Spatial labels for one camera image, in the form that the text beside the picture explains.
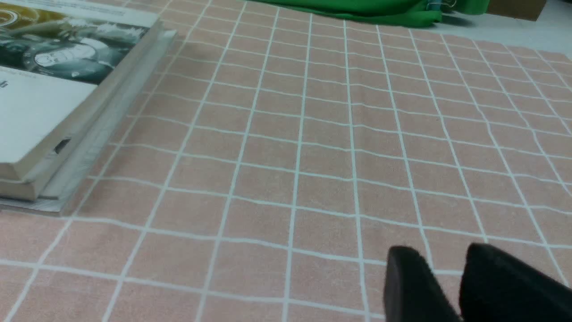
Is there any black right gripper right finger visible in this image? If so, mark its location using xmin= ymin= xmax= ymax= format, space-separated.
xmin=459 ymin=243 xmax=572 ymax=322

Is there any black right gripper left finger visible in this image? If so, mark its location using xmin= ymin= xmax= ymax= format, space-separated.
xmin=383 ymin=246 xmax=460 ymax=322

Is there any pink grid tablecloth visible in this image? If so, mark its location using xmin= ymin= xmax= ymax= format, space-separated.
xmin=1 ymin=0 xmax=571 ymax=322

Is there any brown cardboard box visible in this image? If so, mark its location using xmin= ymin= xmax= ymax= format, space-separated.
xmin=486 ymin=0 xmax=547 ymax=21

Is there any green backdrop cloth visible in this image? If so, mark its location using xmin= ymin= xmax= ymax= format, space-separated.
xmin=263 ymin=0 xmax=490 ymax=28

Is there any bottom book in stack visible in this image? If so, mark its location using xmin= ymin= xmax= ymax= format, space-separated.
xmin=1 ymin=81 xmax=146 ymax=216

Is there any top book with car cover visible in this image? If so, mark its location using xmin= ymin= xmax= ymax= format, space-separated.
xmin=0 ymin=0 xmax=163 ymax=181

